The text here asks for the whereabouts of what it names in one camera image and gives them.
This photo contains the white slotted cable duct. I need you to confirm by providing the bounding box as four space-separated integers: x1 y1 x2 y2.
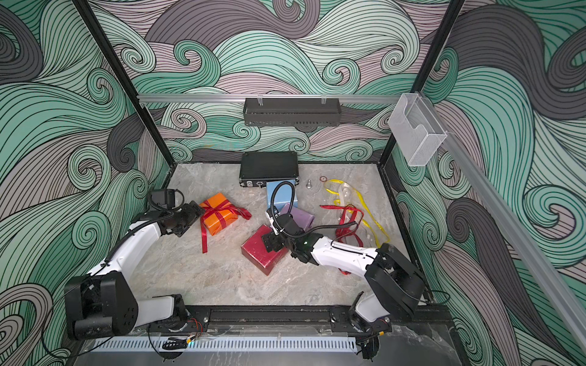
97 336 358 353

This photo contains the red gift box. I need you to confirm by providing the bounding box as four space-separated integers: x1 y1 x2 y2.
241 225 288 275

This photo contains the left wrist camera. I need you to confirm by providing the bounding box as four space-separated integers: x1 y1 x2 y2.
146 188 179 211

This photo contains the black hard case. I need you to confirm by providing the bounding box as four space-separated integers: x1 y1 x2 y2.
239 152 299 188

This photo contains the aluminium rail wall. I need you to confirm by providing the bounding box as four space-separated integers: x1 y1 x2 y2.
416 93 585 351
137 93 401 105

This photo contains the orange gift box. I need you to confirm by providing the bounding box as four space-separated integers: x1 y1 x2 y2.
200 193 239 236

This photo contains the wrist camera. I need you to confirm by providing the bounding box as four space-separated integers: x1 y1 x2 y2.
266 209 298 236
146 188 179 211

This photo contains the purple gift box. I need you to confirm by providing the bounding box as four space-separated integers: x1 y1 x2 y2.
279 204 315 231

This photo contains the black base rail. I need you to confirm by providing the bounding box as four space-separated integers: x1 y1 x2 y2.
179 305 451 333

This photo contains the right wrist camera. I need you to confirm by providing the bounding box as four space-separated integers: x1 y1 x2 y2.
266 209 298 236

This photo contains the black wall tray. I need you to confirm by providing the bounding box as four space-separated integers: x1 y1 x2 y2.
243 99 342 128

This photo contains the clear plastic wall bin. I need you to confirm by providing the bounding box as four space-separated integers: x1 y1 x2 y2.
389 93 447 167

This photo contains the yellow ribbon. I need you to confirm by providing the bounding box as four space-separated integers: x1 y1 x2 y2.
324 179 390 248

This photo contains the red ribbon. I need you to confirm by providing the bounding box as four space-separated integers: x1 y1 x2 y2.
200 193 252 253
311 205 371 276

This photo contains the blue gift box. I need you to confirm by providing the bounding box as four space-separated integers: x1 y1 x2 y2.
266 181 291 212

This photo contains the aluminium rail right wall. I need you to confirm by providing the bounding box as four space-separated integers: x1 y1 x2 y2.
416 93 585 351

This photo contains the aluminium rail back wall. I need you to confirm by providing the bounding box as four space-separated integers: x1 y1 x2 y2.
137 93 401 105

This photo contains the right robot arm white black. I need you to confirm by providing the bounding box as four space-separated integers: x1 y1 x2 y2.
261 230 426 332

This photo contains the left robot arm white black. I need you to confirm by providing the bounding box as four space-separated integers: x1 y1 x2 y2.
64 201 204 341

